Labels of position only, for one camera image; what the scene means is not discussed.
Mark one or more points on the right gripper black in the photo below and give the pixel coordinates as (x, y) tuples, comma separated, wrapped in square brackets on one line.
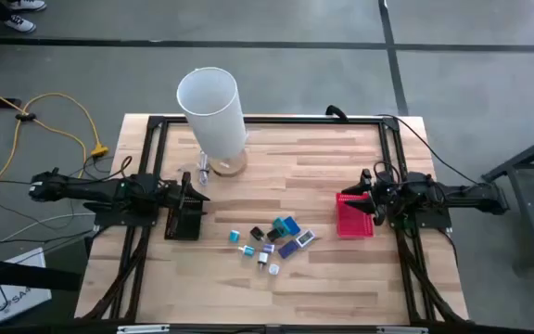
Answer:
[(394, 197)]

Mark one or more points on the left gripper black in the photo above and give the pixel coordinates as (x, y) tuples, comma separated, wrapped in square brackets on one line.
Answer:
[(172, 192)]

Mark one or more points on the teal cube wall charger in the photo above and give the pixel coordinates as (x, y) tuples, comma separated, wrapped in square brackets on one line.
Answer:
[(234, 236)]

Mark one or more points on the white framed digital display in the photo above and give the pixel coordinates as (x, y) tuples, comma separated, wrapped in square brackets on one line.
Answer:
[(305, 238)]

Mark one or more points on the black wall charger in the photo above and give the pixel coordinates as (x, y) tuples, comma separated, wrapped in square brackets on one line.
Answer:
[(257, 233), (273, 236)]

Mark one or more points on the cyan framed digital display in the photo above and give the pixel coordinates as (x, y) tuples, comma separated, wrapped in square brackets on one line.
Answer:
[(281, 226)]

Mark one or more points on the purple white wall charger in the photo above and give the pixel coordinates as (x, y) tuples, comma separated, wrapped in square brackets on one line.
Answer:
[(269, 248)]

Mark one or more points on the white black-faced wall charger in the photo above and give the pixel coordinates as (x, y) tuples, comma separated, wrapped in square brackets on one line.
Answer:
[(263, 258)]

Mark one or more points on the navy framed digital display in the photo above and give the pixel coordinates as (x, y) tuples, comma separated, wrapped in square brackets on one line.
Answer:
[(288, 249)]

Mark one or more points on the pink white wall charger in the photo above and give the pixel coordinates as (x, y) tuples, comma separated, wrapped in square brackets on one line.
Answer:
[(273, 269)]

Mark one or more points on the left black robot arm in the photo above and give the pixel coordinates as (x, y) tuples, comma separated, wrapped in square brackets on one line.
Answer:
[(86, 190)]

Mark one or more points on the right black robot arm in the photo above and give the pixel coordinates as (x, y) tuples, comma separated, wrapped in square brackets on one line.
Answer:
[(461, 195)]

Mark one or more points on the red slotted plastic basket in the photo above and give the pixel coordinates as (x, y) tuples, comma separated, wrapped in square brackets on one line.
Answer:
[(352, 222)]

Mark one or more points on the black slotted plastic basket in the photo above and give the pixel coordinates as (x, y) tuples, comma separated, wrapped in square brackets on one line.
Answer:
[(186, 227)]

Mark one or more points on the round wooden lamp base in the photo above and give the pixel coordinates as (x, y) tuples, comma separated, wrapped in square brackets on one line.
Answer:
[(232, 168)]

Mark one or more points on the white cylindrical lamp shade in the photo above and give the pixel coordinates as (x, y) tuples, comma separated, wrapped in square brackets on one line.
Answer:
[(211, 116)]

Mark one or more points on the dark metal stand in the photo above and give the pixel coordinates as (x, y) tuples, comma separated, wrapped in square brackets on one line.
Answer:
[(522, 157)]

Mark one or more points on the white printed box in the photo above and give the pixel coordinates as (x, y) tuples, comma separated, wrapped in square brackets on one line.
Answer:
[(21, 297)]

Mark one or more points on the person's white shoe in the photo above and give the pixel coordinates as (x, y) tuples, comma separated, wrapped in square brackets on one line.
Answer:
[(19, 23), (28, 4)]

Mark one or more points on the black aluminium table frame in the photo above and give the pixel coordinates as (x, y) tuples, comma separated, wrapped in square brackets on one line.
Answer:
[(295, 119)]

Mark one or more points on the silver metal bracket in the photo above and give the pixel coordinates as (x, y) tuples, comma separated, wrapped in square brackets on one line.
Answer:
[(142, 329), (401, 330)]

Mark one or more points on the black frame beam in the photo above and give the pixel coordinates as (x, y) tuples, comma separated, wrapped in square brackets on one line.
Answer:
[(16, 273)]

